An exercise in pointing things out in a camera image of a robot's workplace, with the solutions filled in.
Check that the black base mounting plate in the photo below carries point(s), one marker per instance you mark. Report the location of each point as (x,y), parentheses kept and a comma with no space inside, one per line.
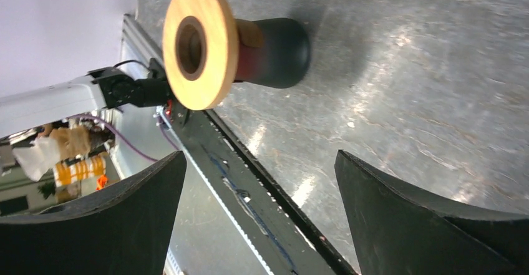
(283,235)

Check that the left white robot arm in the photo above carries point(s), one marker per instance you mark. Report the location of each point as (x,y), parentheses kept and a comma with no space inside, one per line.
(105,88)

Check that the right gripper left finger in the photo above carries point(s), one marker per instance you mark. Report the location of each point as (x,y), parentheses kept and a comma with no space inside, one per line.
(122,229)

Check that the wooden ring dripper holder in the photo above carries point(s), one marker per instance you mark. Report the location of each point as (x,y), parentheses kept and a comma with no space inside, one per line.
(200,51)

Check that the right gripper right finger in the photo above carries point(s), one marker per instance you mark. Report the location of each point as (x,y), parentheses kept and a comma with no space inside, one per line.
(399,228)

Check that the aluminium toothed rail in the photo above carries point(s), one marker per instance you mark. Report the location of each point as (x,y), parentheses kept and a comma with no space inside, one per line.
(206,237)

